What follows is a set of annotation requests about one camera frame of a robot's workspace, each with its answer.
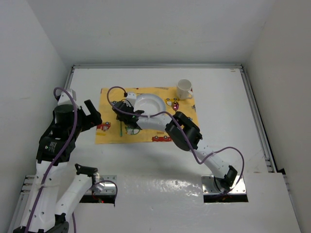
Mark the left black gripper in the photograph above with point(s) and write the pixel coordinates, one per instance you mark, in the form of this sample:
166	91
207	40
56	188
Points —
91	120

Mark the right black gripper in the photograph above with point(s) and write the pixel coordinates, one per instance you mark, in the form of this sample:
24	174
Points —
121	118

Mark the yellow car print placemat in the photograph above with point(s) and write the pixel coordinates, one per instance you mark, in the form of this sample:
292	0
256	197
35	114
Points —
109	131

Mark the white round plate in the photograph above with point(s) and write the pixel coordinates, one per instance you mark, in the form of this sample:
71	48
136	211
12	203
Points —
150	104

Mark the iridescent metal spoon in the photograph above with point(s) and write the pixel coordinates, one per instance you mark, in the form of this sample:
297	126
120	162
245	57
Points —
175	105

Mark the white mug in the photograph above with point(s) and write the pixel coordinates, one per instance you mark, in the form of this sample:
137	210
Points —
184	89

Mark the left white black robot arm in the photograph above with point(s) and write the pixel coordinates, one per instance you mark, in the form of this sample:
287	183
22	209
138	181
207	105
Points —
44	211

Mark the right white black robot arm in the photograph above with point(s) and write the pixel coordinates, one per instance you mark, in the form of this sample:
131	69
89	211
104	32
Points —
186	136

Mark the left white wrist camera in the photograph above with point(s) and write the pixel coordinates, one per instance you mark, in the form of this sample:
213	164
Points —
68	98

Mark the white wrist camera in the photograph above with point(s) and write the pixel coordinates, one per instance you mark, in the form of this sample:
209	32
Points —
68	98
131	98

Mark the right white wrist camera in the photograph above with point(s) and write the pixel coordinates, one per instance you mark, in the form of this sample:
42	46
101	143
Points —
131	98

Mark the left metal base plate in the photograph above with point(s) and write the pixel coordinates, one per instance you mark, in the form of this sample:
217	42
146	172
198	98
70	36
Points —
105	184

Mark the metal base plate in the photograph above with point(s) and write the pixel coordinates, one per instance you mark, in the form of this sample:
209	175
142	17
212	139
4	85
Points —
105	184
212	187

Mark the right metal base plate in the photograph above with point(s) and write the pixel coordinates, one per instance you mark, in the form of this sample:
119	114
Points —
212	187

